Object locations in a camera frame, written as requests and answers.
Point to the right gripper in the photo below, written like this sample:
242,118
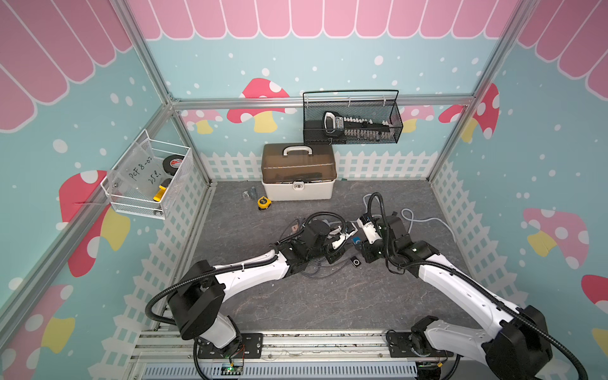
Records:
366,249

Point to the black mp3 player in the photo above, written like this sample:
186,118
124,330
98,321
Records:
355,262

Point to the yellow tool in bin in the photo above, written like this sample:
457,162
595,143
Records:
162,190

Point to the socket set in basket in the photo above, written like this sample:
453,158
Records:
350,129

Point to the black wire mesh basket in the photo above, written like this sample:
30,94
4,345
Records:
366,104

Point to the clear wall bin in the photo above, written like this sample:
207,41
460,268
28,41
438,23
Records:
133,182

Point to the black tape roll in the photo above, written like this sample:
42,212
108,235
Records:
172,163

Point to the yellow tape measure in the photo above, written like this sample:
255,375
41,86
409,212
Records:
263,203

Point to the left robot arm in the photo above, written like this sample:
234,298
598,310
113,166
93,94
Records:
193,304

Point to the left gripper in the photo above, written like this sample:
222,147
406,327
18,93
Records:
336,253

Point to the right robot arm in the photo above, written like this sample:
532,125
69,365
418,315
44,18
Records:
513,342

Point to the white box brown lid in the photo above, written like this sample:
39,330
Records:
292,172

